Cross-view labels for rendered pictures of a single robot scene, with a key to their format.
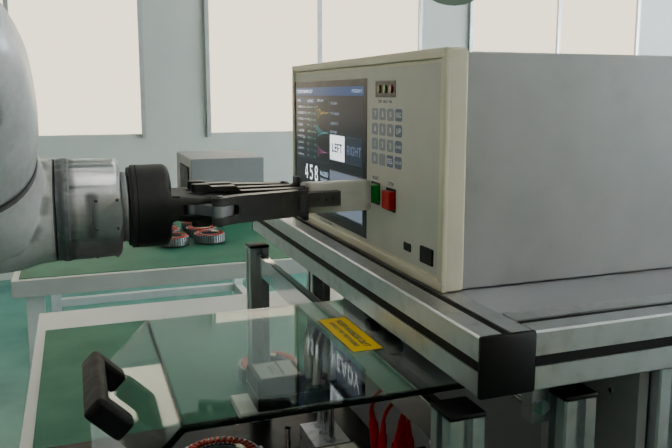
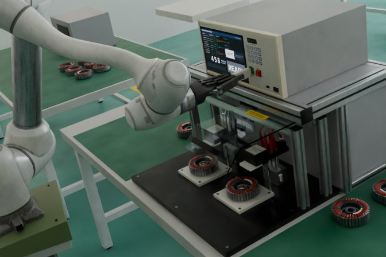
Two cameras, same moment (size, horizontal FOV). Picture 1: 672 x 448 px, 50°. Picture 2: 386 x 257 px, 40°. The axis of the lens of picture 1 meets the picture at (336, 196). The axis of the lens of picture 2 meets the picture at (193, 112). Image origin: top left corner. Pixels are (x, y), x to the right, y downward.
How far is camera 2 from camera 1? 106 cm
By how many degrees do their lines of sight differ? 17
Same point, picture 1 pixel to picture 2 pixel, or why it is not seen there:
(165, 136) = not seen: outside the picture
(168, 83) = not seen: outside the picture
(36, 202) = not seen: hidden behind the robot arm
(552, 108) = (303, 42)
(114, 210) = (193, 98)
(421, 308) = (280, 105)
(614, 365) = (329, 108)
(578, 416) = (323, 122)
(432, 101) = (272, 49)
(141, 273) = (84, 97)
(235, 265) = (127, 81)
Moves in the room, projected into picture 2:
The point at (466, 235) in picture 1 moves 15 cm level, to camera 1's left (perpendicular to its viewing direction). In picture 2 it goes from (286, 82) to (240, 93)
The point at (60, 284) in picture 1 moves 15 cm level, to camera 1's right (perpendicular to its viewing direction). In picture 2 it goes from (47, 112) to (73, 106)
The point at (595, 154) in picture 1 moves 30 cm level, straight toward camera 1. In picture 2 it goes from (316, 50) to (325, 85)
